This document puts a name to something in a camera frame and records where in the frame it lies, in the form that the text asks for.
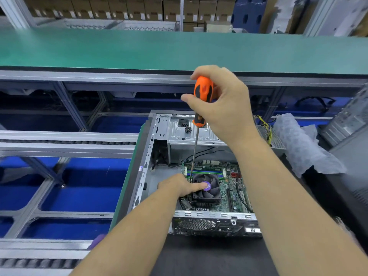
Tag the person's right hand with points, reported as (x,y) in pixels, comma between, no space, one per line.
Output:
(230,106)

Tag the person's left hand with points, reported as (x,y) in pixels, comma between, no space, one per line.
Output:
(181,185)

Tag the metal heatsink cooler fan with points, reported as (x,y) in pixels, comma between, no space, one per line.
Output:
(206,188)

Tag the green RAM stick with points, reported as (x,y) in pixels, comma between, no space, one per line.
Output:
(204,165)

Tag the green motherboard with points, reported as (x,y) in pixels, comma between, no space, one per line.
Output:
(230,189)

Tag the grey power supply unit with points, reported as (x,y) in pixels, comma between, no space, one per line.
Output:
(270,135)

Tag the black and silver computer case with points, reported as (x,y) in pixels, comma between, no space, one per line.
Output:
(167,135)

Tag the person's right forearm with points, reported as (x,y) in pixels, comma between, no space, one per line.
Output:
(299,209)

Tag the person's left forearm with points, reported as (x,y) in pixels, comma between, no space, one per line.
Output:
(126,238)

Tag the grey computer tower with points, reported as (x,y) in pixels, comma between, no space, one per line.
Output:
(348,120)

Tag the dark grey case side panel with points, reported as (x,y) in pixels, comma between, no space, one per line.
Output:
(353,163)

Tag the white bubble wrap bag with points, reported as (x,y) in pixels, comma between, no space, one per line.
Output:
(307,143)

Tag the small purple object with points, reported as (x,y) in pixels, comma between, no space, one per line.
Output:
(96,241)

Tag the green conveyor belt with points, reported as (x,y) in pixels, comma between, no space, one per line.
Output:
(144,51)

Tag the stack of cardboard boxes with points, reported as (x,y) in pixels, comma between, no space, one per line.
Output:
(132,5)

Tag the aluminium roller conveyor rail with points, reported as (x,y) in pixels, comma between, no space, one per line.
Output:
(63,143)

